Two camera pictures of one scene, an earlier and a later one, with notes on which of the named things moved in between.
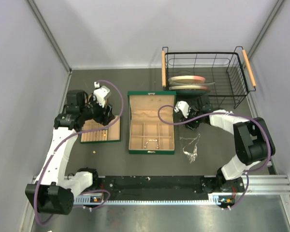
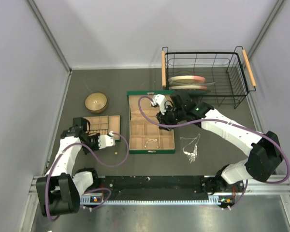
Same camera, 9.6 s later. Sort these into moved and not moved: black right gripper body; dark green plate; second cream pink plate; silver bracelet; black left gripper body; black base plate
Moved: black right gripper body; black left gripper body
Not moved: black base plate; dark green plate; second cream pink plate; silver bracelet
